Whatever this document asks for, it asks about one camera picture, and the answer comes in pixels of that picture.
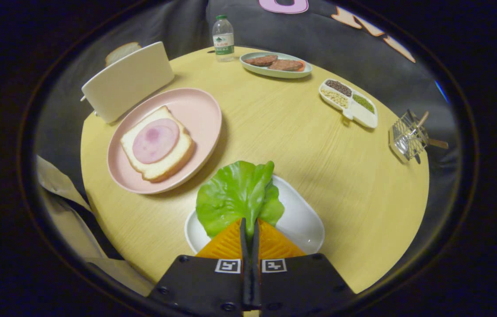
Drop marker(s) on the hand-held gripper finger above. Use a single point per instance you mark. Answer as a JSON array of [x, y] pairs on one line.
[[255, 273], [245, 273]]

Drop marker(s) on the green lettuce leaf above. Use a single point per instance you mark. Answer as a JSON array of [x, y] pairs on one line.
[[235, 193]]

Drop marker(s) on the plain white bread slice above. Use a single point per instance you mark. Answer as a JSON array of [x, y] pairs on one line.
[[120, 52]]

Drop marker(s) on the white oval plate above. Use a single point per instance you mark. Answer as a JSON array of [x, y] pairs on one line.
[[301, 220]]

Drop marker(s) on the bread slice under ham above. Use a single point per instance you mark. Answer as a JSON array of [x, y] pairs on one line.
[[169, 164]]

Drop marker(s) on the pink ham slice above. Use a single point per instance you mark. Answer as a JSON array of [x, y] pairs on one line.
[[156, 141]]

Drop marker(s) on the pink plate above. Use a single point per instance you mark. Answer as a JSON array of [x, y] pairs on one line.
[[195, 114]]

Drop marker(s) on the person's beige clothing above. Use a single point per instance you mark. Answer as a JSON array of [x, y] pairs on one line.
[[72, 220]]

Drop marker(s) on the white divided bean dish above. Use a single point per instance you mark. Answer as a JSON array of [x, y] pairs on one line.
[[365, 116]]

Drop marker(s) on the pale green plate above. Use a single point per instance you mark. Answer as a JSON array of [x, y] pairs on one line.
[[283, 74]]

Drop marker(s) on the clear utensil holder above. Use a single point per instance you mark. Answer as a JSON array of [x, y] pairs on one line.
[[406, 141]]

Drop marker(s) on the brown meat piece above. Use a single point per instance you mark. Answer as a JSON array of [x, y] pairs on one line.
[[260, 60], [285, 65]]

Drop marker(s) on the orange carrot slice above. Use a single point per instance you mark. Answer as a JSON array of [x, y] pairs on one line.
[[302, 67]]

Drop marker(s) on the white toaster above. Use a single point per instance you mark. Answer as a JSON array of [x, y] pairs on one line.
[[129, 83]]

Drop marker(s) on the clear water bottle green cap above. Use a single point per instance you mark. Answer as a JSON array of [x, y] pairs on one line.
[[223, 44]]

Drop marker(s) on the black backdrop cloth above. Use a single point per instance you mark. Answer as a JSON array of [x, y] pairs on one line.
[[186, 22]]

